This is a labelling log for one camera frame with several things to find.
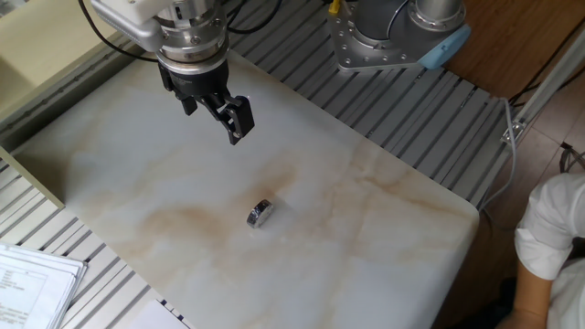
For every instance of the white marble pattern board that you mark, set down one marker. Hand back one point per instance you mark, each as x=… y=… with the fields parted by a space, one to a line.
x=228 y=256

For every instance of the silver UR5 robot arm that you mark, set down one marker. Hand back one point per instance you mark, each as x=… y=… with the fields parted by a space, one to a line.
x=194 y=43

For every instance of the small silver metal disc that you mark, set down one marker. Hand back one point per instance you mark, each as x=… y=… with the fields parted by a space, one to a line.
x=259 y=213

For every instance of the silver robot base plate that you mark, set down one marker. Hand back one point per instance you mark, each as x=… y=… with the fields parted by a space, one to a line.
x=365 y=52

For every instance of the cream wooden shelf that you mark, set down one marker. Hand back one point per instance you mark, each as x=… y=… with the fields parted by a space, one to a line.
x=41 y=41

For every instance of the bare forearm of person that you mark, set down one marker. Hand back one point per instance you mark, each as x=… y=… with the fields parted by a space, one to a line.
x=530 y=297

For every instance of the grey wrist-mounted box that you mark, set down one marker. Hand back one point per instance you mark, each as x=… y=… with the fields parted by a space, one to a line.
x=130 y=20

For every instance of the stack of printed papers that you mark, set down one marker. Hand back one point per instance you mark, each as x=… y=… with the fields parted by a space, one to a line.
x=32 y=292

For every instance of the aluminium frame post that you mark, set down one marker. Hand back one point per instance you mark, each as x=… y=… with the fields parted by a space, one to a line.
x=544 y=87

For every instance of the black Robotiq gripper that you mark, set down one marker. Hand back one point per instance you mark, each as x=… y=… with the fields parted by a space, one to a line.
x=201 y=77

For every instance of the white shirt of person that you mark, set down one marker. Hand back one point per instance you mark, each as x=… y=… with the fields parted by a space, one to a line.
x=553 y=224

